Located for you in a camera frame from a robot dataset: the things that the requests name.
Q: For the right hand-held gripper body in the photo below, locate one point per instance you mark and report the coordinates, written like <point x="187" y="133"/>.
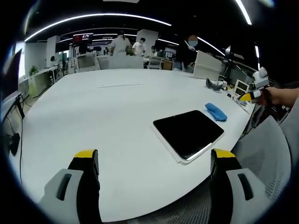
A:
<point x="261" y="79"/>

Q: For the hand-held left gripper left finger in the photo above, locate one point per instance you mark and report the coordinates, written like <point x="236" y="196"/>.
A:
<point x="70" y="186"/>

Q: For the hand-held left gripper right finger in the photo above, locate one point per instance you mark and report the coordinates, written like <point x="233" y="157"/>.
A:
<point x="233" y="186"/>

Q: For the blue cleaning cloth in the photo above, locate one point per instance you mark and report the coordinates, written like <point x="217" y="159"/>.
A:
<point x="216" y="112"/>

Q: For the black tablet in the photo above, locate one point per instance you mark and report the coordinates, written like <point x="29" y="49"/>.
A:
<point x="188" y="131"/>

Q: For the person's right hand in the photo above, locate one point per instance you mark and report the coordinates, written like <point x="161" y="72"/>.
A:
<point x="278" y="96"/>

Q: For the small white screen device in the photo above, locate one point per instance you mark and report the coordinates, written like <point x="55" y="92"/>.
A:
<point x="241" y="87"/>

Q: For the dark grey curved object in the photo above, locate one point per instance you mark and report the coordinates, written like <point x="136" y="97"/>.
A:
<point x="213" y="86"/>

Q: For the grey mesh office chair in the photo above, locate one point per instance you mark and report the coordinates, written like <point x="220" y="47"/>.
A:
<point x="257" y="149"/>

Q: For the white partition board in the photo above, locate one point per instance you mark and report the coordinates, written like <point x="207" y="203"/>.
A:
<point x="206" y="65"/>

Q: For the person's grey clothing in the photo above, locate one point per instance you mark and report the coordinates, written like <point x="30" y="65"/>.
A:
<point x="292" y="130"/>

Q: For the black monitor stand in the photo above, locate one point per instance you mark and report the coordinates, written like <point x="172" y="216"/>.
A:
<point x="11" y="142"/>

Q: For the white side desk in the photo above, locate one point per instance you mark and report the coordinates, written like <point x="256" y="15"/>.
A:
<point x="39" y="78"/>

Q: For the green potted plant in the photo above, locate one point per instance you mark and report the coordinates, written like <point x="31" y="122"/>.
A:
<point x="33" y="70"/>

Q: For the black computer monitor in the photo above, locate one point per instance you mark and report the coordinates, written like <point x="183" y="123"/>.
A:
<point x="10" y="74"/>

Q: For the red wall screen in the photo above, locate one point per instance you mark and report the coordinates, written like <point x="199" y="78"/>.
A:
<point x="83" y="37"/>

